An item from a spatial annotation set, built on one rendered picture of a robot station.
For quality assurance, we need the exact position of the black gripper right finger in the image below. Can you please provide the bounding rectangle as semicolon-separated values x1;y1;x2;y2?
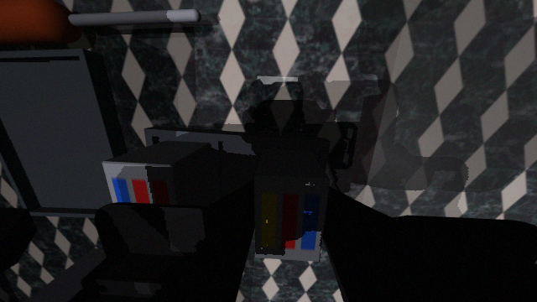
323;186;537;302

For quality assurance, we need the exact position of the orange-handled screwdriver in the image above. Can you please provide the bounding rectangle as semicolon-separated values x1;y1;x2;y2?
0;0;201;45

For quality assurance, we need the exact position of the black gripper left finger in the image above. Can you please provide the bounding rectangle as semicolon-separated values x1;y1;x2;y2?
94;180;255;302

